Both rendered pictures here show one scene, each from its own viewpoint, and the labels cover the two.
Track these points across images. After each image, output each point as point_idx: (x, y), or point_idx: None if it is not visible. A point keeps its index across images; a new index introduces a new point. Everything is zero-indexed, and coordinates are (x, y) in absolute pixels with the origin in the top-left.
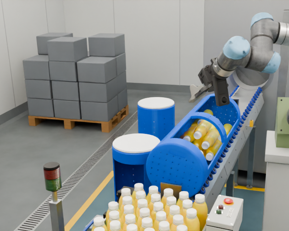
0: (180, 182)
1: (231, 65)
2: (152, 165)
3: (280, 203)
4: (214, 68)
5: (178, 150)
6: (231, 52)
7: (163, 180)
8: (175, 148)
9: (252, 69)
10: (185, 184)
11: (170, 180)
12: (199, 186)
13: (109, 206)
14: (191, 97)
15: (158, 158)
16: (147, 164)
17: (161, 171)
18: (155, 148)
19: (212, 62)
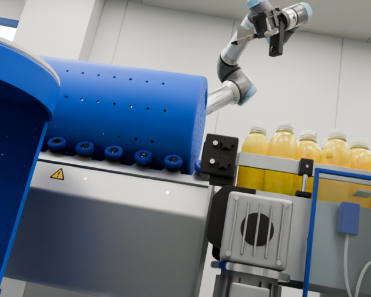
0: (197, 148)
1: (300, 23)
2: (198, 108)
3: None
4: (291, 17)
5: (206, 95)
6: (311, 14)
7: (195, 140)
8: (206, 91)
9: (287, 37)
10: (197, 152)
11: (196, 142)
12: (198, 159)
13: (346, 132)
14: (271, 31)
15: (202, 98)
16: (198, 104)
17: (198, 123)
18: (204, 80)
19: (281, 10)
